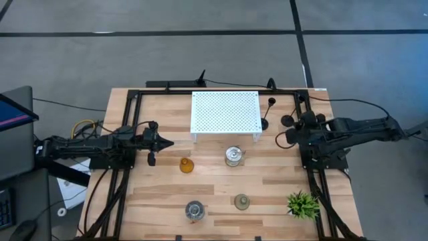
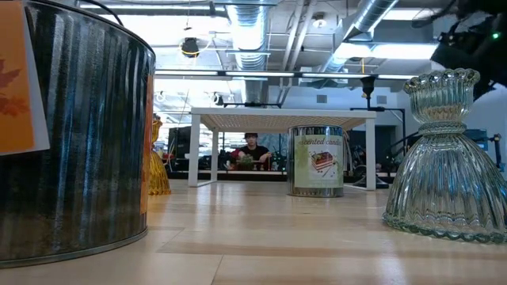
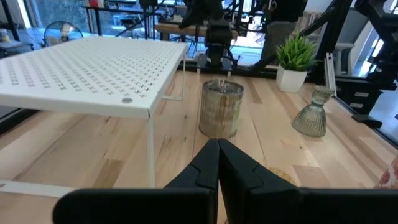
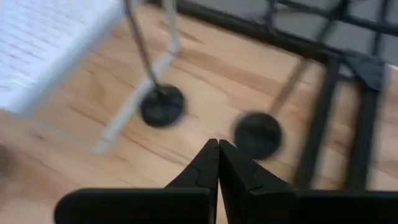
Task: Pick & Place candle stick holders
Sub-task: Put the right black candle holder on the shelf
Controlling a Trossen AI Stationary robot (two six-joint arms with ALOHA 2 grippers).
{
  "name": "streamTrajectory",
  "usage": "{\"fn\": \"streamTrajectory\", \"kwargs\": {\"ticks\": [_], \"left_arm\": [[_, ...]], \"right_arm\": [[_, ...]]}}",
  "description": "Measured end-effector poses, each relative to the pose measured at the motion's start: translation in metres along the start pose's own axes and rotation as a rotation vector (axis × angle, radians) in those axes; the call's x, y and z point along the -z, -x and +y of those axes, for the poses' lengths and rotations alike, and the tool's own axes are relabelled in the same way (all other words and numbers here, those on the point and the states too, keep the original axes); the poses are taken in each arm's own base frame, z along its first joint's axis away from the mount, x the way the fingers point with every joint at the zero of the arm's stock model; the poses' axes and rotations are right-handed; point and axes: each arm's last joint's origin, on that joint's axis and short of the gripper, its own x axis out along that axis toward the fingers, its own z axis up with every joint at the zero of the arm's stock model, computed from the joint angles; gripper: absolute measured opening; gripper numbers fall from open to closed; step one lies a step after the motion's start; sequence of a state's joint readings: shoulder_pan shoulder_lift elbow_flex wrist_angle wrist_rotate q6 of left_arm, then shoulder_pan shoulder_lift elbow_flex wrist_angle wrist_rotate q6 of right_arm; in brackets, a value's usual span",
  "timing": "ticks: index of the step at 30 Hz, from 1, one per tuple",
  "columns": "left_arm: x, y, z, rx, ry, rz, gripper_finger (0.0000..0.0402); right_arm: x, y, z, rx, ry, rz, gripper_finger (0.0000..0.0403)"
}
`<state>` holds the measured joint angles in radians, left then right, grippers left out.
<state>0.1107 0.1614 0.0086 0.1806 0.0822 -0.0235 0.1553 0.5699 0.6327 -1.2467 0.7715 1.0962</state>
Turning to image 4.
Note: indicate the tall black candlestick holder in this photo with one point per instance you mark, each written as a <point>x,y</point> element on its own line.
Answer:
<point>161,107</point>

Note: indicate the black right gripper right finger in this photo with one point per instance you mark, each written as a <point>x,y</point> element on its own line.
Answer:
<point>264,205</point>

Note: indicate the black aluminium table frame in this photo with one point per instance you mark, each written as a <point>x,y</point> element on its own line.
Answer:
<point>317,130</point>

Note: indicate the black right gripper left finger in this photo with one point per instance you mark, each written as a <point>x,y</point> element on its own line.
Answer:
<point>192,205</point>

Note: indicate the white perforated shelf table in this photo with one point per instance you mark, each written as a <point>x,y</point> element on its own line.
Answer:
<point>37,37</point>

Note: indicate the short black candlestick holder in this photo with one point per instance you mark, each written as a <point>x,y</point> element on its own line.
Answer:
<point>258,137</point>

